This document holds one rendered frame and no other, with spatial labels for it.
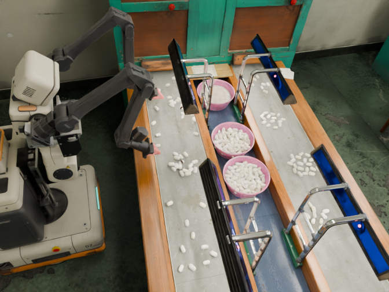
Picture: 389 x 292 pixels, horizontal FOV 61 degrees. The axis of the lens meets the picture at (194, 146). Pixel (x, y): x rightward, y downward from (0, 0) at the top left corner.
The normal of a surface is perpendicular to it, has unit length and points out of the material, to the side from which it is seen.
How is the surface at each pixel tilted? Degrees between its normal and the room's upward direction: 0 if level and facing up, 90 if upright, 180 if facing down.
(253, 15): 90
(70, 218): 0
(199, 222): 0
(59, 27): 90
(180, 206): 0
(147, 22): 90
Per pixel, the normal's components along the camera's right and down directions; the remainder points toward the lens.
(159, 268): 0.06, -0.65
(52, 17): 0.28, 0.74
